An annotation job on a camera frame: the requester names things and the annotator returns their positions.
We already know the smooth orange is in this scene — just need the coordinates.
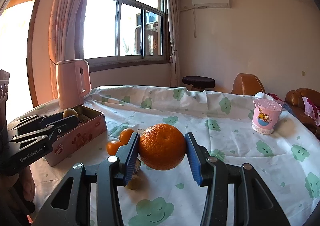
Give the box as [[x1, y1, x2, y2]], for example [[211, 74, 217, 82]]
[[106, 140, 124, 156], [119, 128, 135, 145]]

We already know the pink metal tin box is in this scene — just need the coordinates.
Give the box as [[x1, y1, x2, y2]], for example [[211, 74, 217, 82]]
[[44, 105, 107, 167]]

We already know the dark round stool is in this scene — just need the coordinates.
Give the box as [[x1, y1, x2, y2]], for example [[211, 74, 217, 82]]
[[182, 76, 215, 91]]

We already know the sliding glass window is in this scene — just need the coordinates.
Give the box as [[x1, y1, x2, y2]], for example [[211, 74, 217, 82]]
[[75, 0, 170, 72]]

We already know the small yellow-brown round fruit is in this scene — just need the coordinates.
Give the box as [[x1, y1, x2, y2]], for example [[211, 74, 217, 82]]
[[63, 108, 79, 118]]

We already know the pink electric kettle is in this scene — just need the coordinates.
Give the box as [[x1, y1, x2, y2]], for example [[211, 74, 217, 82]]
[[56, 59, 91, 109]]

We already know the white cloud print tablecloth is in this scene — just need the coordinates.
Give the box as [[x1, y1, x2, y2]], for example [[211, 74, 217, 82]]
[[30, 86, 319, 225]]

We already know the brown leather sofa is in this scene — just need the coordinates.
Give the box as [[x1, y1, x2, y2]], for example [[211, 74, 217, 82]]
[[285, 88, 319, 139]]

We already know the left human hand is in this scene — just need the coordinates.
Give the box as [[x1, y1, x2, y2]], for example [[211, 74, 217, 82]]
[[9, 166, 35, 202]]

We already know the white wall air conditioner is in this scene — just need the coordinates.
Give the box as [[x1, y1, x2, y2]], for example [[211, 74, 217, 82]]
[[191, 0, 230, 8]]

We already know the pink floral cushion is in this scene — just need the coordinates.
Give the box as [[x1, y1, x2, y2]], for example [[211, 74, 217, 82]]
[[302, 97, 320, 126]]

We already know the brown leather armchair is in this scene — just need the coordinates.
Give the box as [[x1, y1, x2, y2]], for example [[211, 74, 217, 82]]
[[232, 73, 265, 96]]

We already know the large wrinkled orange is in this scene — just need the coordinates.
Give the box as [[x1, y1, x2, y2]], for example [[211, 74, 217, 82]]
[[139, 124, 186, 171]]

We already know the white right curtain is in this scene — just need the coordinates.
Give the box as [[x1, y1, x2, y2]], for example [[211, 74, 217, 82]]
[[167, 0, 181, 87]]

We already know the pink cartoon cup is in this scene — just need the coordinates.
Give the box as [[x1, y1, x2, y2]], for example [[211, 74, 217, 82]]
[[252, 99, 283, 135]]

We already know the pink left curtain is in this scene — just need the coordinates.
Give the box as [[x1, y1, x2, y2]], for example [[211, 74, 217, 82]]
[[48, 0, 81, 99]]

